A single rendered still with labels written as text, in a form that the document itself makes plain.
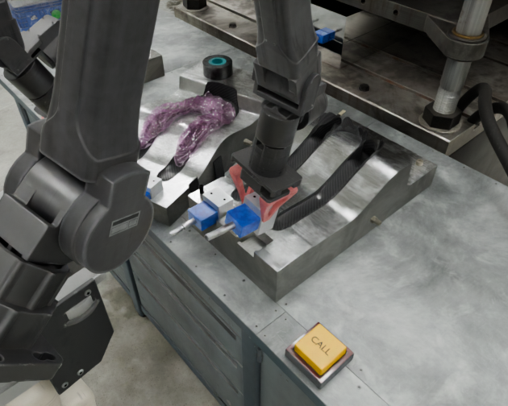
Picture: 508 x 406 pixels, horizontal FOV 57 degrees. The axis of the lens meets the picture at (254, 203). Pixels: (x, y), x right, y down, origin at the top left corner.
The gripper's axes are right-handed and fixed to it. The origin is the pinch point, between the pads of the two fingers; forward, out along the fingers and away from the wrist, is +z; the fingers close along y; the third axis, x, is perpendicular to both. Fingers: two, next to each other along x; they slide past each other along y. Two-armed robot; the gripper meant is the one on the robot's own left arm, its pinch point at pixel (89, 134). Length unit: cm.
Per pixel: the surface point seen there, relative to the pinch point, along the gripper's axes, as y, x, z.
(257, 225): -38.0, -3.3, 6.0
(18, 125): 180, 0, 111
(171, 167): -4.7, -7.0, 19.0
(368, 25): -2, -88, 53
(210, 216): -26.5, -1.0, 10.4
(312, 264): -44.9, -5.3, 20.0
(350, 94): -12, -63, 54
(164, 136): 2.2, -12.1, 18.2
